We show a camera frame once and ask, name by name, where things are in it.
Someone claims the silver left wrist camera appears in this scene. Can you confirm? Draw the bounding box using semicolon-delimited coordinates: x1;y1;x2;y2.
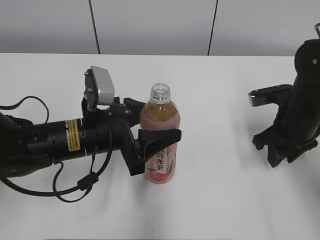
84;65;115;112

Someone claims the right black wall cable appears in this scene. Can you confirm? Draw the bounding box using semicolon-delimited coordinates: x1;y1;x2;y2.
206;0;220;57

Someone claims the pink peach tea bottle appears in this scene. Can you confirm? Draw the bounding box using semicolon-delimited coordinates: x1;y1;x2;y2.
139;83;181;184

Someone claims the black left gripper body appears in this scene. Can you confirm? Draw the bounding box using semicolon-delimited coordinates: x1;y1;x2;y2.
81;97;145;176

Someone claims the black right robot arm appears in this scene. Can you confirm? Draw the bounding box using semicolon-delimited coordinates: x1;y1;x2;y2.
248;39;320;168

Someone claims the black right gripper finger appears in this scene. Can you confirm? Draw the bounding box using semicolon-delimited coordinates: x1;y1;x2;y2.
267;144;290;168
287;148;310;163

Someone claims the left black wall cable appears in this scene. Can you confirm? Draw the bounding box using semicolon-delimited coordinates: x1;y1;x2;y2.
88;0;102;55

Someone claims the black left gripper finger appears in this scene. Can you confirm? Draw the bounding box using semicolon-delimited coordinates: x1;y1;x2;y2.
137;129;182;162
123;97;146;127

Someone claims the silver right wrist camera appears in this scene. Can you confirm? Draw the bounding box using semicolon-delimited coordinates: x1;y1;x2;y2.
248;84;292;107

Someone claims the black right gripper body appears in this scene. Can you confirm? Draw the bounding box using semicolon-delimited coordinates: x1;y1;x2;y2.
252;122;319;151

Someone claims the black wall cable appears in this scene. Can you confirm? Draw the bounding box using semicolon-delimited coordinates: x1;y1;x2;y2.
88;0;102;55
206;0;220;57

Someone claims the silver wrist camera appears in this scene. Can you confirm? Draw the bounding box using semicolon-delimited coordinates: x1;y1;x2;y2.
84;65;115;112
248;84;292;107

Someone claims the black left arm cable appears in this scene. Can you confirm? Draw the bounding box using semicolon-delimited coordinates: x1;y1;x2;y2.
0;96;113;203

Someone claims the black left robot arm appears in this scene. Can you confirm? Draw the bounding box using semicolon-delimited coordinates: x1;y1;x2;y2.
0;97;182;178

